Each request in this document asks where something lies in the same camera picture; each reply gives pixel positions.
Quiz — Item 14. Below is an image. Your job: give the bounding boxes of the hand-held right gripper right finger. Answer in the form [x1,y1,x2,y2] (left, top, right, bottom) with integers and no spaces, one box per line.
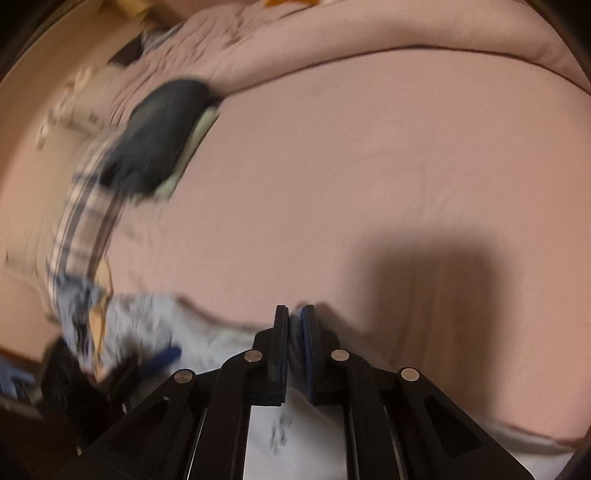
[300,305,537,480]

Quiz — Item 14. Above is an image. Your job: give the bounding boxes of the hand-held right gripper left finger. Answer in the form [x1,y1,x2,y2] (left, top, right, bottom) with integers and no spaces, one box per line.
[55,305,291,480]

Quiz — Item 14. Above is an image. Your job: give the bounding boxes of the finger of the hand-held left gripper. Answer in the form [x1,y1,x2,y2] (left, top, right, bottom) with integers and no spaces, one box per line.
[134,346,183,377]

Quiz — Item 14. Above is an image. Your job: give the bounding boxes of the light blue jeans pants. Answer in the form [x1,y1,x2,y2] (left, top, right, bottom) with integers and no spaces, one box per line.
[99,293,578,480]

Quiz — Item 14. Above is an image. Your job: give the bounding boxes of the beige cloth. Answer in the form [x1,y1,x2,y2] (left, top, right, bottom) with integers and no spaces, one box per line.
[90,258,116,374]

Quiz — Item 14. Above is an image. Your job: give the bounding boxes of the small blue cloth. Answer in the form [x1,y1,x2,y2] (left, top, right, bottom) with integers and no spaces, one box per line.
[48,274,109,365]

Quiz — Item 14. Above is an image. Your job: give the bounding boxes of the plaid pillow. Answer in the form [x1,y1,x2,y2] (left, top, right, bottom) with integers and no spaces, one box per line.
[46,134,125,296]

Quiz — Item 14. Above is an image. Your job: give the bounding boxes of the pink bed sheet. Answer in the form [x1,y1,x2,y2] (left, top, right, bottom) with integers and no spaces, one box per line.
[0,46,587,462]

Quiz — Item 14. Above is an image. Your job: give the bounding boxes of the folded dark blue jeans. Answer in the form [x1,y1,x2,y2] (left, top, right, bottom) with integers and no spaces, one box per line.
[99,78,220,201]

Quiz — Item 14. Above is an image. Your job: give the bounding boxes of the pink duvet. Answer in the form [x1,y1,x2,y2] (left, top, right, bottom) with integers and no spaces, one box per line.
[108,0,583,116]

